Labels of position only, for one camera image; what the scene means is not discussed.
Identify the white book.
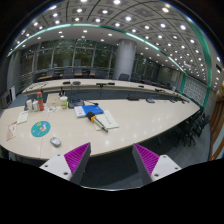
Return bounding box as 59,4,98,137
74,106,86,118

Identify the white paper sheet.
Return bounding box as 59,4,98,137
96,110,119,129

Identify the yellow black handled tool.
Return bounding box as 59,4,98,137
86,112,108,132

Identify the round teal mouse pad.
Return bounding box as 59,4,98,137
31,121,51,137

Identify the white booklet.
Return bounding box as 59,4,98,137
17,111,28,124

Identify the red white leaflet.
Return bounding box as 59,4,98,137
6,122,17,140

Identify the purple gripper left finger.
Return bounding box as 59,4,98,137
41,143,91,185

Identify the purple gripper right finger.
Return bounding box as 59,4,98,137
132,144,181,185

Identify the black office chair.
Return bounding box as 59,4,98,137
176,107,210,145

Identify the long curved conference table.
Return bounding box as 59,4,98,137
0,79,199,160

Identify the grey computer mouse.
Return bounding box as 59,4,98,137
50,137,61,147

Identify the grey round pillar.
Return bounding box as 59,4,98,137
113,39,137,80

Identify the blue notebook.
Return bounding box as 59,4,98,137
83,105,104,115

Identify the white cup green label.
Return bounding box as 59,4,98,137
60,96,68,109

